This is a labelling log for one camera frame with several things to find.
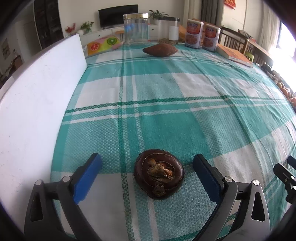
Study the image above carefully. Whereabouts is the red white can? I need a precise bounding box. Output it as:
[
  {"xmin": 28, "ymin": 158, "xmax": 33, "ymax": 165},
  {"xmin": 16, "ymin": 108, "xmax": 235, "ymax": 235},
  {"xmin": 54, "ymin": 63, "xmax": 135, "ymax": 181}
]
[
  {"xmin": 202, "ymin": 24, "xmax": 221, "ymax": 52},
  {"xmin": 185, "ymin": 19, "xmax": 204, "ymax": 49}
]

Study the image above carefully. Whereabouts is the white cardboard box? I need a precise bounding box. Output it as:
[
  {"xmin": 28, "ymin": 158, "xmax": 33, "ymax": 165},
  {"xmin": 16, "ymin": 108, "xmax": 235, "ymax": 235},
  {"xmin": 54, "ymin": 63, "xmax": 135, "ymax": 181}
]
[{"xmin": 0, "ymin": 33, "xmax": 88, "ymax": 207}]

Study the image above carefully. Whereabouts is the wooden chair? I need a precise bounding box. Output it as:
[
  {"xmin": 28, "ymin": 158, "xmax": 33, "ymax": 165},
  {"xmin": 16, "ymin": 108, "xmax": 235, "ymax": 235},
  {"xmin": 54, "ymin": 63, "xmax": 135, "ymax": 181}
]
[{"xmin": 218, "ymin": 27, "xmax": 249, "ymax": 55}]

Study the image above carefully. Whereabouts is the orange book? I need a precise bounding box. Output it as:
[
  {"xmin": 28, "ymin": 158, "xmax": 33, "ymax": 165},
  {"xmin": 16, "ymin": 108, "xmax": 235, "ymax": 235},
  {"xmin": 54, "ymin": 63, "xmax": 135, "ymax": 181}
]
[{"xmin": 216, "ymin": 44, "xmax": 253, "ymax": 67}]

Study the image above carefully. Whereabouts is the black television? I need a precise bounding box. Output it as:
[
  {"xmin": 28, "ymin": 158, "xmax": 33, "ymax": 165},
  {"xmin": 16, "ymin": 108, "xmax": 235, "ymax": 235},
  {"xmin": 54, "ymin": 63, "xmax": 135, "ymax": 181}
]
[{"xmin": 98, "ymin": 4, "xmax": 138, "ymax": 29}]

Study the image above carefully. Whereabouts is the white tv cabinet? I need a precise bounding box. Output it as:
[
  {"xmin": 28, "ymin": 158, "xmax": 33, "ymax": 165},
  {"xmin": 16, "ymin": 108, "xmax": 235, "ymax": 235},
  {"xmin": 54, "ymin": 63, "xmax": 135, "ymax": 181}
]
[{"xmin": 80, "ymin": 25, "xmax": 158, "ymax": 46}]

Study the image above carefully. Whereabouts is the large potted plant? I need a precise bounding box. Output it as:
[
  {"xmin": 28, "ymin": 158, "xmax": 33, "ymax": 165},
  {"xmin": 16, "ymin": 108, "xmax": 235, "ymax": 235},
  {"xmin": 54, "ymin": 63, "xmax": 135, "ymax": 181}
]
[{"xmin": 149, "ymin": 9, "xmax": 169, "ymax": 25}]

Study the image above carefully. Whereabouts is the dark mangosteen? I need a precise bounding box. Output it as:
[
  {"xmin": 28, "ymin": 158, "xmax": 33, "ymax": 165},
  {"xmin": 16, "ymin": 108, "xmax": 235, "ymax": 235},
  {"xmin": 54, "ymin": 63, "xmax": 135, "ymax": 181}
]
[{"xmin": 133, "ymin": 149, "xmax": 185, "ymax": 200}]

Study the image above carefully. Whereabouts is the fruit print pouch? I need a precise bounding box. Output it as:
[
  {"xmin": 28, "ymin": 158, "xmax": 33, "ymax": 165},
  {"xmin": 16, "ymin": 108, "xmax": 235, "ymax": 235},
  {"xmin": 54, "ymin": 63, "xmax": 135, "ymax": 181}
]
[{"xmin": 86, "ymin": 35, "xmax": 123, "ymax": 56}]

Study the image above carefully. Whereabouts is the far reddish sweet potato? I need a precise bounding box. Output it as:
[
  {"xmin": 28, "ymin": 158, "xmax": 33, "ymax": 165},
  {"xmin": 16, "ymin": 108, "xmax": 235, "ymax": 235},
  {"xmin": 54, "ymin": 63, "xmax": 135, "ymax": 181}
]
[{"xmin": 142, "ymin": 44, "xmax": 178, "ymax": 57}]

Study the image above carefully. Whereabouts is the red flower vase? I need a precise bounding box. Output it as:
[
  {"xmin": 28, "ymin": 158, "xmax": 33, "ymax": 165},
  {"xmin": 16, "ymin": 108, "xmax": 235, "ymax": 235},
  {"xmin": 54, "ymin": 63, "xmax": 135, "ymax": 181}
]
[{"xmin": 65, "ymin": 23, "xmax": 76, "ymax": 36}]

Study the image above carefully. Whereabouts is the red wall hanging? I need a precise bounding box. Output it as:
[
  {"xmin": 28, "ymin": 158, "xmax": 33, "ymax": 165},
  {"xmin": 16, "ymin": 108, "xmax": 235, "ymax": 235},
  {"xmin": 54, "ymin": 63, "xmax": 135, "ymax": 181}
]
[{"xmin": 224, "ymin": 0, "xmax": 236, "ymax": 9}]

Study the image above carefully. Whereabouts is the dark bookshelf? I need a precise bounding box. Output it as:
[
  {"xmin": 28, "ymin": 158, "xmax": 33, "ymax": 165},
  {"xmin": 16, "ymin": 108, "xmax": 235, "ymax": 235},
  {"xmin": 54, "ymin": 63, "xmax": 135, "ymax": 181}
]
[{"xmin": 33, "ymin": 0, "xmax": 64, "ymax": 49}]

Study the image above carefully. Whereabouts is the left red white can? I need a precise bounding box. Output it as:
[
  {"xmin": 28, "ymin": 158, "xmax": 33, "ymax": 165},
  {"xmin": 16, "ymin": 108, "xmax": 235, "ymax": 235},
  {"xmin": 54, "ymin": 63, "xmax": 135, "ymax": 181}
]
[{"xmin": 185, "ymin": 19, "xmax": 204, "ymax": 49}]

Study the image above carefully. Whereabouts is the right red white can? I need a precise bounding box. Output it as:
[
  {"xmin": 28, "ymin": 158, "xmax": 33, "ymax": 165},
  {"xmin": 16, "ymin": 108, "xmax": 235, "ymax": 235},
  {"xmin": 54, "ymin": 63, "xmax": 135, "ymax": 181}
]
[{"xmin": 202, "ymin": 24, "xmax": 221, "ymax": 52}]

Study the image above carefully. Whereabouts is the teal plaid tablecloth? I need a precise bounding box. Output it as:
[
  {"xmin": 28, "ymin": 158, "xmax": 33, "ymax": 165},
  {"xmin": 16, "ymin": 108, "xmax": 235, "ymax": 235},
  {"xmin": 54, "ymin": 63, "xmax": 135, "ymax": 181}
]
[{"xmin": 51, "ymin": 44, "xmax": 295, "ymax": 240}]

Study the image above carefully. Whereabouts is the tray of mixed fruit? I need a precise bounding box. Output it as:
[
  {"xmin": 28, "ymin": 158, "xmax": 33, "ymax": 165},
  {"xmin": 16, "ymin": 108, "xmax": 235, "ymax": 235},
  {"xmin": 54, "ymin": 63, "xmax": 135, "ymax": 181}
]
[{"xmin": 271, "ymin": 70, "xmax": 295, "ymax": 110}]

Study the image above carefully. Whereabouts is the green plant left of tv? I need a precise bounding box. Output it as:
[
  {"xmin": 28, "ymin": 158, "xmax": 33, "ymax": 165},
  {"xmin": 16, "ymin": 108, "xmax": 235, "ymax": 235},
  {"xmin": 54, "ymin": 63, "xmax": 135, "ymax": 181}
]
[{"xmin": 80, "ymin": 21, "xmax": 94, "ymax": 34}]

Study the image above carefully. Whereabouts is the clear jar gold lid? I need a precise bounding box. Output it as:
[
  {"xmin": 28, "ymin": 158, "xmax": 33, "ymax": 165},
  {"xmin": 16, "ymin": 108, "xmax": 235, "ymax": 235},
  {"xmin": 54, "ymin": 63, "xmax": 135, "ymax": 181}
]
[{"xmin": 123, "ymin": 13, "xmax": 149, "ymax": 44}]

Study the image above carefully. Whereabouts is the clear canister black lid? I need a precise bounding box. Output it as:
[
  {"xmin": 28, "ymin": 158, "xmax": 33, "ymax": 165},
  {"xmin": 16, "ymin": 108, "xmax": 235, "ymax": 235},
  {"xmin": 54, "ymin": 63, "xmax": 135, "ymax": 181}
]
[{"xmin": 158, "ymin": 16, "xmax": 180, "ymax": 45}]

